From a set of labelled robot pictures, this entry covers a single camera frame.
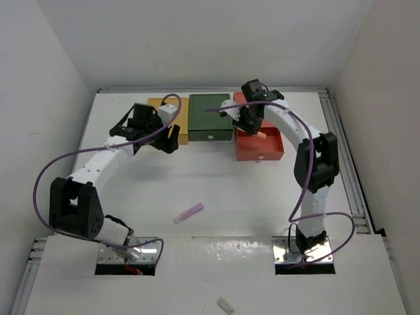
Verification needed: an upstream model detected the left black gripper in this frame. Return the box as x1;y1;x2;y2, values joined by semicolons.
142;113;179;153

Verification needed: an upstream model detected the orange capped glue stick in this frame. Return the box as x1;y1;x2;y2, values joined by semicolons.
253;132;266;139

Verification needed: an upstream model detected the yellow drawer box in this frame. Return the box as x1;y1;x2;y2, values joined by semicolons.
147;98;189;145

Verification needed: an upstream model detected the red drawer box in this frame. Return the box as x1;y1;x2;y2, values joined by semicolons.
232;91;285;162

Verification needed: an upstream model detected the green drawer box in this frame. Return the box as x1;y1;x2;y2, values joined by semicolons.
188;94;233;142

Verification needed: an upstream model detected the lilac glue stick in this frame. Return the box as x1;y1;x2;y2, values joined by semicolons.
173;203;204;224

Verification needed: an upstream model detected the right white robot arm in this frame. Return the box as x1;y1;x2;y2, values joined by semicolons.
232;79;339;254

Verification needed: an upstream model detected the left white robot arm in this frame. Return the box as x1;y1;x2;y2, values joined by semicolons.
49;102;180;247

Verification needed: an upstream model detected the small white eraser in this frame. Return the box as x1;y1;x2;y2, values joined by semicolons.
217;297;235;315

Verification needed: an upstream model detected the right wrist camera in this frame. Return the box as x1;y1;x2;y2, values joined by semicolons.
219;100;243;125

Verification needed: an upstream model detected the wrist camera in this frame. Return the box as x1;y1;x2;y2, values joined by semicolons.
157;104;177;124
219;100;243;125

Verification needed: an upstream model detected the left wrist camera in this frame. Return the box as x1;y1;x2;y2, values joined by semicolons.
157;104;177;124

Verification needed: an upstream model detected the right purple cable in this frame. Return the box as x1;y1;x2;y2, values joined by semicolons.
205;100;356;266

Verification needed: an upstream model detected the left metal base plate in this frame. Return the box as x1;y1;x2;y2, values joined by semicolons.
97;242;160;264

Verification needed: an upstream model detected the metal base plate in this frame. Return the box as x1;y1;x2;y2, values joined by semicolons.
272;236;333;264
97;242;160;264

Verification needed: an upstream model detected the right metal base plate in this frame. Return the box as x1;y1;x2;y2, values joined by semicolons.
272;236;333;264

